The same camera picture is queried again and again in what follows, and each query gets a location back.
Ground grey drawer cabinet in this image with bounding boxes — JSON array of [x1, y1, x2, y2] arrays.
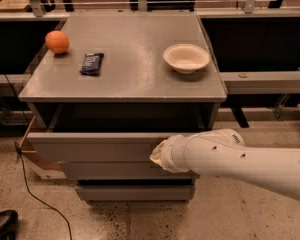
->
[[18, 11, 228, 203]]

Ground white paper bowl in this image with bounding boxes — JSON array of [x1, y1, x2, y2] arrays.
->
[[163, 44, 210, 74]]

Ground grey drawer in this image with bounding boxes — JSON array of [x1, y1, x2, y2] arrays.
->
[[59, 162, 198, 180], [75, 185, 195, 201], [25, 104, 204, 163]]

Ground black shoe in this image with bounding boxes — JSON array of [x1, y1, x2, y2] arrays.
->
[[0, 210, 18, 240]]

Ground grey bottom drawer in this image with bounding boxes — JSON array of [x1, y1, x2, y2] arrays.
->
[[75, 185, 195, 201]]

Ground grey middle drawer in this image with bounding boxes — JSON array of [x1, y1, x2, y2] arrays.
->
[[59, 162, 198, 180]]

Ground grey side rail bench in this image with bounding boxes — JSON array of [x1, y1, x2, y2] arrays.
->
[[221, 71, 300, 95]]

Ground black cable on floor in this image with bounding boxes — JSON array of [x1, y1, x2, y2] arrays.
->
[[13, 141, 74, 240]]

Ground grey top drawer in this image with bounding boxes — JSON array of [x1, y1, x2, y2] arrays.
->
[[25, 104, 204, 163]]

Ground orange fruit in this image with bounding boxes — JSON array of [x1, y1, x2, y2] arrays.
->
[[45, 31, 69, 54]]

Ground dark blue snack packet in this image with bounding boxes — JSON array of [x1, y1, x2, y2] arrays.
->
[[80, 53, 104, 76]]

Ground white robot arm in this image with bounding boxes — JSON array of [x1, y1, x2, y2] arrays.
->
[[150, 129, 300, 201]]

